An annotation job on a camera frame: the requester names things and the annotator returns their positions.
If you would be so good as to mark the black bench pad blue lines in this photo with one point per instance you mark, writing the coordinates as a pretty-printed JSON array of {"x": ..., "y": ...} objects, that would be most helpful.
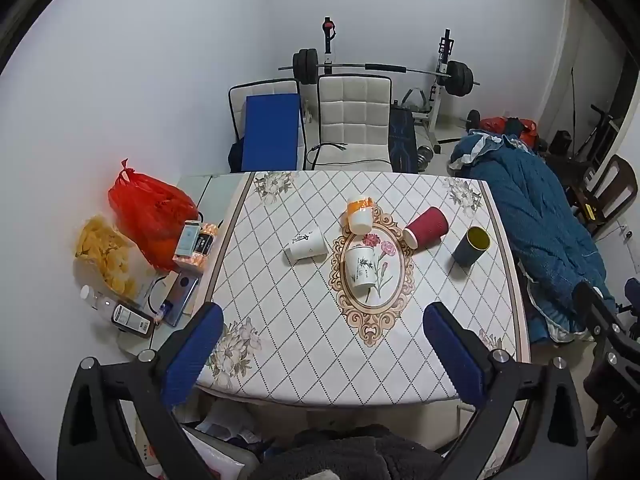
[{"x": 402, "y": 140}]

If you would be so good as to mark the smartphone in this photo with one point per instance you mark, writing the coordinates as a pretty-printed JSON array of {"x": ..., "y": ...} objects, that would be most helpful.
[{"x": 180, "y": 297}]

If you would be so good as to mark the black white remote device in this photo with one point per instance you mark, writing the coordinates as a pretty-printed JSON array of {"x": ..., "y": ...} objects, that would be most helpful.
[{"x": 132, "y": 320}]

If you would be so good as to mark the orange and white cup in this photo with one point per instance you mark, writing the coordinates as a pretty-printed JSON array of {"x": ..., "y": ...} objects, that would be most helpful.
[{"x": 360, "y": 215}]

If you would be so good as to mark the white side table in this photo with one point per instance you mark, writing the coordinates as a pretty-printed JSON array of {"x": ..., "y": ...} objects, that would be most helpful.
[{"x": 210, "y": 195}]

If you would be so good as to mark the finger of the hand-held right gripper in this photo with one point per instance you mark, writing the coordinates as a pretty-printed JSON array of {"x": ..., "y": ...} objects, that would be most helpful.
[{"x": 586, "y": 302}]

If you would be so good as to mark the orange and black packet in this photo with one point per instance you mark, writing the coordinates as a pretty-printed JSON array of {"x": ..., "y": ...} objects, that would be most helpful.
[{"x": 207, "y": 240}]

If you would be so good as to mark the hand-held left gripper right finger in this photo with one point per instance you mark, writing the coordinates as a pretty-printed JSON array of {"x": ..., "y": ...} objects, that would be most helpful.
[{"x": 455, "y": 355}]

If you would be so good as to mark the small black dumbbell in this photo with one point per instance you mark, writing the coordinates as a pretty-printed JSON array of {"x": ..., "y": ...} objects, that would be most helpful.
[{"x": 470, "y": 120}]

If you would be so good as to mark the teal quilted coat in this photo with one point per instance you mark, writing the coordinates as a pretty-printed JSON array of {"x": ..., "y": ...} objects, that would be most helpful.
[{"x": 535, "y": 220}]

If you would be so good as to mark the white cup black print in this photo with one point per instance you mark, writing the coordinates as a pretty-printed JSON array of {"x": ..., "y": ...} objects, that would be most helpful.
[{"x": 306, "y": 245}]

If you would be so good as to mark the blue board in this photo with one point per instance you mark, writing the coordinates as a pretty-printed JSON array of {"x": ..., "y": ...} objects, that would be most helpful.
[{"x": 270, "y": 132}]

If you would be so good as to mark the red plastic bag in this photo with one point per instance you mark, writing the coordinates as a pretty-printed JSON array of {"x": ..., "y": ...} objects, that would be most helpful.
[{"x": 150, "y": 210}]

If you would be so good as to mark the floral diamond pattern tablecloth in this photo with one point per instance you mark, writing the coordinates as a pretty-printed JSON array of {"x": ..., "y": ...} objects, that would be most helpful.
[{"x": 280, "y": 330}]

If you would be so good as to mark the white cup bamboo print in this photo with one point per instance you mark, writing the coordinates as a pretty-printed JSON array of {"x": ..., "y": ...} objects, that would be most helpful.
[{"x": 362, "y": 266}]

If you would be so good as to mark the black barbell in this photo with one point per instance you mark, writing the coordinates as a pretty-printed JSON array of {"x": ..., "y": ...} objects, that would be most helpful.
[{"x": 457, "y": 77}]

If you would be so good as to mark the white padded chair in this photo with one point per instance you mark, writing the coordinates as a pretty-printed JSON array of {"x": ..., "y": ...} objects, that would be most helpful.
[
  {"x": 237, "y": 110},
  {"x": 352, "y": 120}
]

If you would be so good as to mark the clear bottle white cap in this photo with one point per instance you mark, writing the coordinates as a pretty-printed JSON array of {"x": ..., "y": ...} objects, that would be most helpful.
[{"x": 97, "y": 301}]

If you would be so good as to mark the white plastic bag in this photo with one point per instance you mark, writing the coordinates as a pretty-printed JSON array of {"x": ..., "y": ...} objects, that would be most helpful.
[{"x": 220, "y": 455}]

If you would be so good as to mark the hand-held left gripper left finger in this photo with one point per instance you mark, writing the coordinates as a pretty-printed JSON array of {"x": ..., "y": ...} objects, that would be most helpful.
[{"x": 192, "y": 355}]

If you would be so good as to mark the dark fleece clothing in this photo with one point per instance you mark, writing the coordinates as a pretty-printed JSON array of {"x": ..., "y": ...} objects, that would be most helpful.
[{"x": 350, "y": 452}]

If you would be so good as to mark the black exercise machine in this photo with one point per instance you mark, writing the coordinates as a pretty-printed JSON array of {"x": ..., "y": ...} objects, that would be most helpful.
[{"x": 597, "y": 132}]

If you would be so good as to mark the red ribbed paper cup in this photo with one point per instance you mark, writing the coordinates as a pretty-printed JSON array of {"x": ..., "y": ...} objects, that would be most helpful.
[{"x": 426, "y": 227}]

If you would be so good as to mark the clear bag of yellow chips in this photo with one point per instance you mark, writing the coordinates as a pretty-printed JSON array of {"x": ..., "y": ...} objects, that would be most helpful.
[{"x": 107, "y": 252}]

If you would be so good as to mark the dark teal cup yellow inside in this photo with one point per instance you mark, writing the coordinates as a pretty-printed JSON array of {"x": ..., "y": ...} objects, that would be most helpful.
[{"x": 471, "y": 246}]

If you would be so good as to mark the small blue and white box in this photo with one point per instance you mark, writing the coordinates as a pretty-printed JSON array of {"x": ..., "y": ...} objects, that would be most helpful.
[{"x": 187, "y": 240}]

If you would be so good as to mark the brown wooden chair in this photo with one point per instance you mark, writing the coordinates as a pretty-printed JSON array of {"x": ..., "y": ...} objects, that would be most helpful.
[{"x": 610, "y": 185}]

